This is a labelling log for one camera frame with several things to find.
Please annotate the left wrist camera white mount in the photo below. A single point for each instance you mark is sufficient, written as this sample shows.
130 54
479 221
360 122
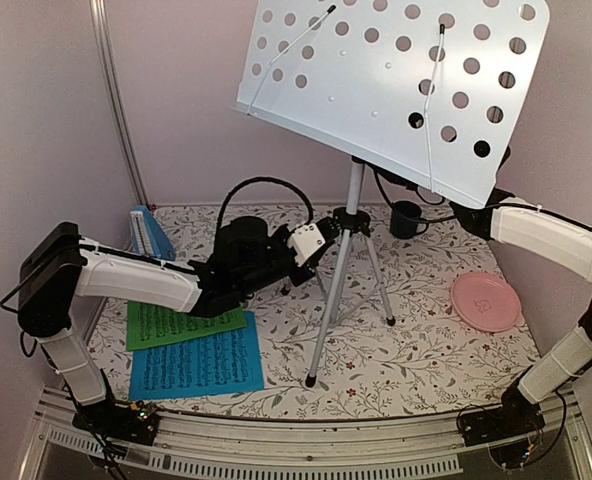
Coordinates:
305 241

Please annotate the left aluminium frame post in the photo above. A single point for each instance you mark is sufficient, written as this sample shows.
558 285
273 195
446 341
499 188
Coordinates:
100 24

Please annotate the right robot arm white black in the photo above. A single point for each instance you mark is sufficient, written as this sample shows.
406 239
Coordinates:
553 256

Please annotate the blue sheet music page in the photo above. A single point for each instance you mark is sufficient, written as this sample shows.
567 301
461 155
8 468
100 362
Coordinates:
220 364

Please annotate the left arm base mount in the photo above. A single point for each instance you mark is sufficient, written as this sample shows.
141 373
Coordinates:
136 423

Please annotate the green sheet music page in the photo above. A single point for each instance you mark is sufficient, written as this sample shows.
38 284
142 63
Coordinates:
150 326

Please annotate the white perforated music stand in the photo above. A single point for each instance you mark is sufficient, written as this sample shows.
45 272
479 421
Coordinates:
430 91

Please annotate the blue metronome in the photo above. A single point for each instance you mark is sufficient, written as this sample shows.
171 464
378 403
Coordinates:
148 238

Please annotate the pink plastic plate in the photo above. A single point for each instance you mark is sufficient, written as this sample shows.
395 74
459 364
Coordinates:
485 302

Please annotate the dark blue mug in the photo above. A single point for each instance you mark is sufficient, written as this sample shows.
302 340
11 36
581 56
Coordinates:
405 220

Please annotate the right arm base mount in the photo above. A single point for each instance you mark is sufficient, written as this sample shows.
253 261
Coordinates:
513 417

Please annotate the front aluminium rail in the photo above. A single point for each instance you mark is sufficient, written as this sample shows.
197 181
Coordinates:
193 446

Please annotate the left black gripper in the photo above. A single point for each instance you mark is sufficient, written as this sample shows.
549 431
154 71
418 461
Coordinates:
312 266

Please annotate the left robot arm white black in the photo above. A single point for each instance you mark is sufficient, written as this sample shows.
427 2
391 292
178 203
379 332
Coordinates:
246 258

